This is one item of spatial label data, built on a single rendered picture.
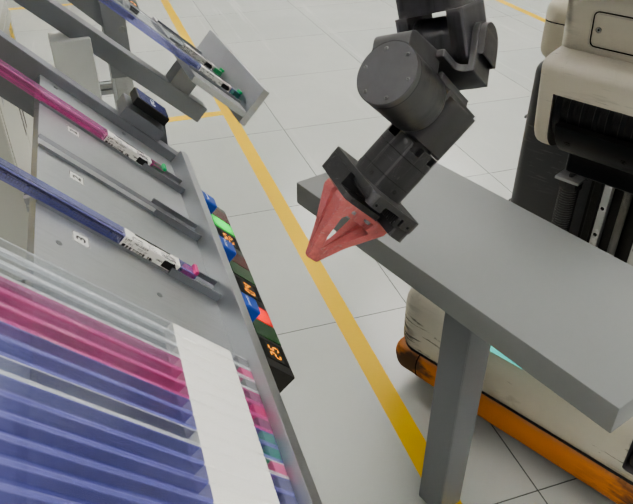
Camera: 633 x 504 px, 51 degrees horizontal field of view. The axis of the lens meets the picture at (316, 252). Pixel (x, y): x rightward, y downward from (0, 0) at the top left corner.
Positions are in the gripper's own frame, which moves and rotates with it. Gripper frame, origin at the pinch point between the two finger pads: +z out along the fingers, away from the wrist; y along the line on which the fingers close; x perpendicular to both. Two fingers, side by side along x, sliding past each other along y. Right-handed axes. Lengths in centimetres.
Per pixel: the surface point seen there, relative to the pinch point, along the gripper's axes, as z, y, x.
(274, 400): 6.9, 16.7, -6.0
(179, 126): 49, -207, 60
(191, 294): 9.0, 2.6, -9.4
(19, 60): 8.5, -30.1, -27.2
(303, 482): 6.9, 24.5, -6.1
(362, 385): 36, -47, 71
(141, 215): 8.9, -8.0, -13.4
